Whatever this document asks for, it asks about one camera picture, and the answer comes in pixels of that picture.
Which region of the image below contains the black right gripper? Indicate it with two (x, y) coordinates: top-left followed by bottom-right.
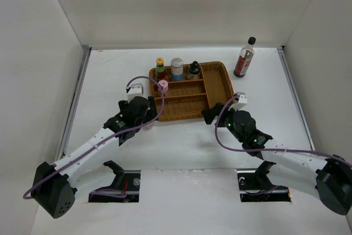
(201, 102), (245, 143)

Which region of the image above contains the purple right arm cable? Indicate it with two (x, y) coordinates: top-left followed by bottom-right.
(213, 95), (352, 168)

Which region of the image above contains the green label sauce bottle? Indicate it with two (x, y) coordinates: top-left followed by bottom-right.
(156, 57), (166, 81)

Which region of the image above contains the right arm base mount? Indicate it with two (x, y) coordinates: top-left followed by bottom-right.
(237, 161), (291, 203)

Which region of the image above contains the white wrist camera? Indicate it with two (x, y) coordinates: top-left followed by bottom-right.
(232, 92), (248, 111)
(126, 83), (144, 102)

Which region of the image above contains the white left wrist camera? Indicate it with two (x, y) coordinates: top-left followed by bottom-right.
(126, 83), (144, 102)

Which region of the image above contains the black cap spice shaker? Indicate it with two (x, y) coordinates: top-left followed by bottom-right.
(187, 61), (201, 80)

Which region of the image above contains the pink cap spice bottle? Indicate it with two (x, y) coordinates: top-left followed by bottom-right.
(158, 80), (168, 94)

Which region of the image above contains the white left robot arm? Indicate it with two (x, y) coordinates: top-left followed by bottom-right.
(29, 96), (157, 218)

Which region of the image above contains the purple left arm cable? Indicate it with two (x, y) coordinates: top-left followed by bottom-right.
(23, 76), (166, 200)

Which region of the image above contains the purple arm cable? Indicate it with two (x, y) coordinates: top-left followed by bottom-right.
(23, 76), (166, 200)
(213, 95), (352, 168)

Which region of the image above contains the blue label white pepper jar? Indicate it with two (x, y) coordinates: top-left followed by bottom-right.
(170, 58), (184, 81)

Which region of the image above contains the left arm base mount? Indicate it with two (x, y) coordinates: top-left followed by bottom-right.
(88, 161), (141, 203)

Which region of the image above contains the brown wicker divided basket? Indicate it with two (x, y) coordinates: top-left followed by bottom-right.
(158, 61), (234, 122)

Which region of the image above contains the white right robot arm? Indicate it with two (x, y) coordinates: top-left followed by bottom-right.
(201, 103), (351, 216)

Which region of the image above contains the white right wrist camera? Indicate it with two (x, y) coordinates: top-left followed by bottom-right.
(232, 92), (248, 111)

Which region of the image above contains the white lid spice jar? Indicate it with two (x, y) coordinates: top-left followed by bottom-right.
(143, 123), (153, 130)

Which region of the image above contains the dark soy sauce bottle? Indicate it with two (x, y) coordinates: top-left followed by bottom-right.
(233, 37), (256, 78)

